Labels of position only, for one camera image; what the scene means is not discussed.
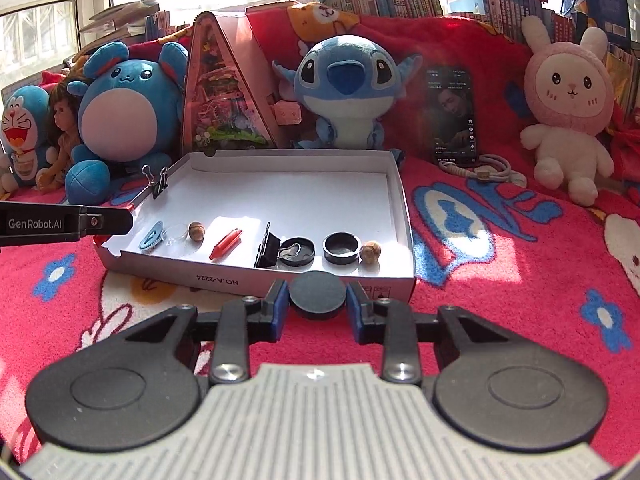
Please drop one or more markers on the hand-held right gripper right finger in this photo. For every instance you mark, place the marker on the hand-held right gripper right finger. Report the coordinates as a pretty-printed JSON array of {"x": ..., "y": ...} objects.
[{"x": 354, "y": 312}]

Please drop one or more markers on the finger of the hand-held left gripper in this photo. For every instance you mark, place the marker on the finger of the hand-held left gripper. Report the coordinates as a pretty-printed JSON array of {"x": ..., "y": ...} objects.
[{"x": 107, "y": 220}]

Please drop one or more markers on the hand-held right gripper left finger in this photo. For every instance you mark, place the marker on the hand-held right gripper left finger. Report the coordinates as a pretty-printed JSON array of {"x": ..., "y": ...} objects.
[{"x": 281, "y": 310}]

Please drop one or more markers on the blue hair clip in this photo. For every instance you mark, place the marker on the blue hair clip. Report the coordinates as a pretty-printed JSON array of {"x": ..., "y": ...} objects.
[{"x": 150, "y": 236}]

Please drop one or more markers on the black round lid with bumps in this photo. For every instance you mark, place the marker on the black round lid with bumps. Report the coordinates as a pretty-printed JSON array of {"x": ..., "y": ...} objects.
[{"x": 305, "y": 255}]

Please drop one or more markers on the brown walnut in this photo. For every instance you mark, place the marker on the brown walnut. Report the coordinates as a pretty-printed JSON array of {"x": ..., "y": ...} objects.
[{"x": 371, "y": 251}]

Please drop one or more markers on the black binder clip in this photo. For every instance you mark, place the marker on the black binder clip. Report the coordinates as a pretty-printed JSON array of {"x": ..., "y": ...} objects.
[
  {"x": 267, "y": 247},
  {"x": 160, "y": 185}
]

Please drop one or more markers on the clear plastic cup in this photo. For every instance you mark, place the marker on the clear plastic cup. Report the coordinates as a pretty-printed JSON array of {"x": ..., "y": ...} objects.
[{"x": 175, "y": 233}]

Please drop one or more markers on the red plastic clip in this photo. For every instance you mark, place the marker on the red plastic clip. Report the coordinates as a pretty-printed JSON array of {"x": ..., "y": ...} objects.
[{"x": 226, "y": 244}]

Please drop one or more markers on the brown hazelnut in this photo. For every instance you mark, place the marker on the brown hazelnut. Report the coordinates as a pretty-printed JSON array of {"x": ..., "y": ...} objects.
[{"x": 196, "y": 231}]

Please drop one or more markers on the white cardboard box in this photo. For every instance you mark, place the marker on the white cardboard box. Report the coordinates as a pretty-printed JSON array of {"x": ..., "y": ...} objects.
[{"x": 300, "y": 195}]

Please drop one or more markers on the blue robot cat plush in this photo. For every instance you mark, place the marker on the blue robot cat plush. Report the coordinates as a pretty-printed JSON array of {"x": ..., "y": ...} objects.
[{"x": 22, "y": 135}]

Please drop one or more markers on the blue round mouse plush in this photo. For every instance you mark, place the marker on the blue round mouse plush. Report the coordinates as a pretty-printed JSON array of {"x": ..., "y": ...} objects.
[{"x": 125, "y": 120}]

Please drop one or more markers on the brown-haired doll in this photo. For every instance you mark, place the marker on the brown-haired doll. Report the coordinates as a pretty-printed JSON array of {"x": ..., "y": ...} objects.
[{"x": 62, "y": 125}]

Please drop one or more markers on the red printed blanket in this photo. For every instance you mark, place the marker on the red printed blanket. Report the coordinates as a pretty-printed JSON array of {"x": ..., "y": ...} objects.
[{"x": 500, "y": 260}]

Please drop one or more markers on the pink triangular dollhouse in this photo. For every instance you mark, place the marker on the pink triangular dollhouse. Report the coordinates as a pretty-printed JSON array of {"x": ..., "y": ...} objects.
[{"x": 220, "y": 95}]

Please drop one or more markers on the stack of papers and books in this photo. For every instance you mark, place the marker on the stack of papers and books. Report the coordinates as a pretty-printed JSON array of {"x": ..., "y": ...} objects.
[{"x": 125, "y": 17}]

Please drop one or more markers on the window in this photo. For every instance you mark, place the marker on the window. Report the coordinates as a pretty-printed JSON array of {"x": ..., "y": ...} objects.
[{"x": 40, "y": 20}]

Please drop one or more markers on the black smartphone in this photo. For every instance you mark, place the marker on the black smartphone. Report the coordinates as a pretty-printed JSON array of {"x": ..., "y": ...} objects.
[{"x": 452, "y": 115}]

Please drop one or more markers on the blue alien plush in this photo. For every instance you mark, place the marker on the blue alien plush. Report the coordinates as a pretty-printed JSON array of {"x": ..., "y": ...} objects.
[{"x": 345, "y": 85}]

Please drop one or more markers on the pink bunny plush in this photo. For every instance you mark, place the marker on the pink bunny plush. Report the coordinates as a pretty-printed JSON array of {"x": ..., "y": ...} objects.
[{"x": 567, "y": 110}]

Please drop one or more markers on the red cloth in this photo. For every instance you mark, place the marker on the red cloth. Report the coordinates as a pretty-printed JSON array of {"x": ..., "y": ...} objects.
[{"x": 627, "y": 145}]

